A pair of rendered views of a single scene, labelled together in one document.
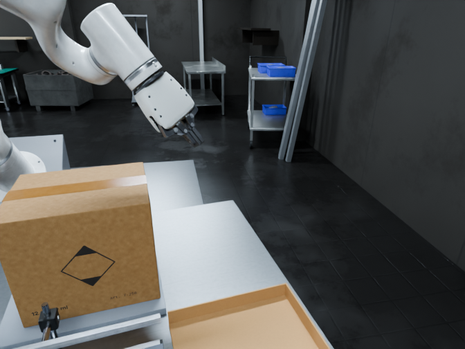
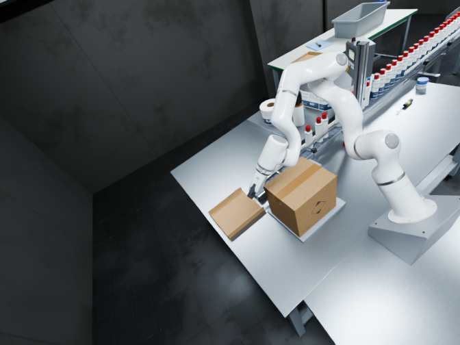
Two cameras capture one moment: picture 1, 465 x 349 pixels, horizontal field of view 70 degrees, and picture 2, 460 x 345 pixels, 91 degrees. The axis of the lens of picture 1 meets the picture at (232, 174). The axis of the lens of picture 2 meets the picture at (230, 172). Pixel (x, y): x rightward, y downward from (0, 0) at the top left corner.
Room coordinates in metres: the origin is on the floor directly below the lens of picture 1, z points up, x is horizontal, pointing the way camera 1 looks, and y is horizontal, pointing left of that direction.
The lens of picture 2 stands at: (1.45, 0.04, 2.06)
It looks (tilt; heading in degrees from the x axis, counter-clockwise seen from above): 42 degrees down; 180
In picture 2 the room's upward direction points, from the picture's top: 24 degrees counter-clockwise
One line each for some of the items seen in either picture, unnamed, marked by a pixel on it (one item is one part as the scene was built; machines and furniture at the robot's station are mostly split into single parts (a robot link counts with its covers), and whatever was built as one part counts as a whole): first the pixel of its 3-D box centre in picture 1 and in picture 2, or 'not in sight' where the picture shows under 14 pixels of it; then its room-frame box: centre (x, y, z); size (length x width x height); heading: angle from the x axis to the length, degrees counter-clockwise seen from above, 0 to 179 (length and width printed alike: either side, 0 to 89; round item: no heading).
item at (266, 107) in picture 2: not in sight; (272, 111); (-0.31, 0.61, 0.95); 0.20 x 0.20 x 0.14
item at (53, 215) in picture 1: (89, 235); (300, 196); (0.68, 0.35, 0.99); 0.30 x 0.24 x 0.27; 108
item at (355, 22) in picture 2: not in sight; (359, 20); (-1.54, 2.43, 0.91); 0.60 x 0.40 x 0.22; 105
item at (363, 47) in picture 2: not in sight; (358, 97); (0.29, 1.00, 1.16); 0.04 x 0.04 x 0.67; 18
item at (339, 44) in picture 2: not in sight; (338, 66); (-1.57, 2.16, 0.40); 1.90 x 0.75 x 0.80; 101
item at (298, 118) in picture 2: not in sight; (297, 108); (-0.07, 0.75, 1.03); 0.09 x 0.09 x 0.30
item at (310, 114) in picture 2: not in sight; (301, 109); (-0.29, 0.88, 0.86); 0.80 x 0.67 x 0.05; 108
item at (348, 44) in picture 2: not in sight; (358, 58); (0.21, 1.04, 1.38); 0.17 x 0.10 x 0.19; 163
